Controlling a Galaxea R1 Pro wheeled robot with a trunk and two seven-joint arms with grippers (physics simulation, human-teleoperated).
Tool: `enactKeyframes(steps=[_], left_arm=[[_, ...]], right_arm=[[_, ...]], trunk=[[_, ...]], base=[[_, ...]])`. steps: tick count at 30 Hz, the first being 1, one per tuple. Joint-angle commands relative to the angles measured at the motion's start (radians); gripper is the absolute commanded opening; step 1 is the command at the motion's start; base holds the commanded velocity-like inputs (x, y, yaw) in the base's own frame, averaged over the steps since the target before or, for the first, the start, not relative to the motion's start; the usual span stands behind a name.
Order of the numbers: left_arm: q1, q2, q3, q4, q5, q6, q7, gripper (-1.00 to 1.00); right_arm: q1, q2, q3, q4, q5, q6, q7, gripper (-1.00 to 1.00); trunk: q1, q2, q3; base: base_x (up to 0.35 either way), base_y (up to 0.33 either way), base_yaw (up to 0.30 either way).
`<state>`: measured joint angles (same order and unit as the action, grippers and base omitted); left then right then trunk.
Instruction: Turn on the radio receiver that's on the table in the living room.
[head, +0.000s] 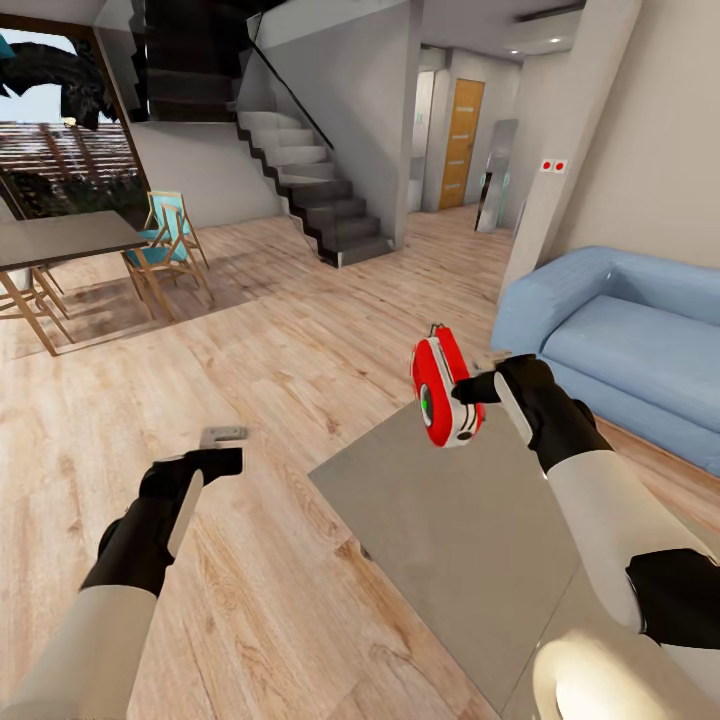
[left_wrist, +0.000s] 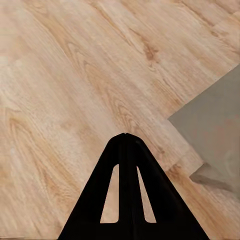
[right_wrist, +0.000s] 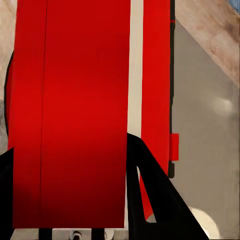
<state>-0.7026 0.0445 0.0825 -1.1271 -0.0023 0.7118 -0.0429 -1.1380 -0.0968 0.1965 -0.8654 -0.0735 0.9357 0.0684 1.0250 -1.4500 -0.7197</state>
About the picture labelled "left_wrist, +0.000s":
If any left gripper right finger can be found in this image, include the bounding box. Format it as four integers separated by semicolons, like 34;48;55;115
125;133;210;240

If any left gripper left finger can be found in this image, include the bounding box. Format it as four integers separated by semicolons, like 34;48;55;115
58;133;133;240

